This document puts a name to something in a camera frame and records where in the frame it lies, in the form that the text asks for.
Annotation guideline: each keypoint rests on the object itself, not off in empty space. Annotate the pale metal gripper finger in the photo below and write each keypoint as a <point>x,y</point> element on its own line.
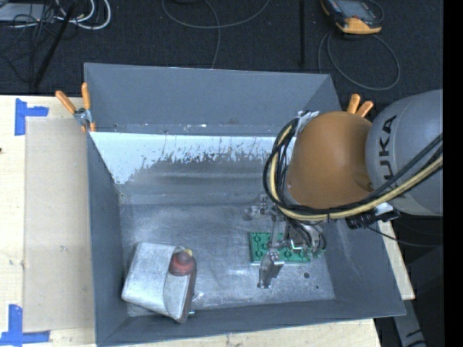
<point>259,211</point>
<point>268,269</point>

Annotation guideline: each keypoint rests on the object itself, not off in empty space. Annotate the dark green flat block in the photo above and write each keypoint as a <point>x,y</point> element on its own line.
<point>259,245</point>

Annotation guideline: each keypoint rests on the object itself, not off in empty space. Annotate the grey metal bin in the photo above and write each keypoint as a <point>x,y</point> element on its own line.
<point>202,230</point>

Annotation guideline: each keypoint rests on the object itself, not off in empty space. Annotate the red-brown flat block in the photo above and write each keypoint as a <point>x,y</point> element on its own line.
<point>191,291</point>

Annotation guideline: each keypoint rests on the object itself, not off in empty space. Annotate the brown cardboard board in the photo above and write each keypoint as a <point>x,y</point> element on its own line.
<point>54,212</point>

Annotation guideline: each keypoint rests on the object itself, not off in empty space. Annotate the black cylinder on white bracket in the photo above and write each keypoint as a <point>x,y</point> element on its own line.
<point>361,222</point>

